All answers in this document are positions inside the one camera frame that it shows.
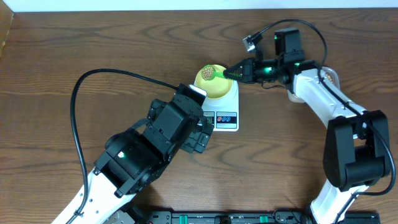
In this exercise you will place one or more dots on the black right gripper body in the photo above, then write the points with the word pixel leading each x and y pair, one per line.
pixel 265 70

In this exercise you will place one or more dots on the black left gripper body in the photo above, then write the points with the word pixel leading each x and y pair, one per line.
pixel 195 140

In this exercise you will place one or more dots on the green plastic measuring scoop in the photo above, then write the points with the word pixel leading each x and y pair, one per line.
pixel 209 72

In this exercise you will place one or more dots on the white digital kitchen scale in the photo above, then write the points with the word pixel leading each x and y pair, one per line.
pixel 223 112

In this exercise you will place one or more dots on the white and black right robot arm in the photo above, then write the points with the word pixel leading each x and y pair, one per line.
pixel 356 154

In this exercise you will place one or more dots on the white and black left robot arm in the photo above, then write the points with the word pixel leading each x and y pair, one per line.
pixel 135 158

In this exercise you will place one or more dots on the yellow plastic bowl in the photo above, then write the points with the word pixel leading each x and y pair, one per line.
pixel 215 88

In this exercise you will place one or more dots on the clear plastic container of soybeans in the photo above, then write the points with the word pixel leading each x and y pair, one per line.
pixel 329 77

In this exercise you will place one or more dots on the black mounting rail with clamps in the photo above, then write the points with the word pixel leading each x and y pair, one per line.
pixel 281 216

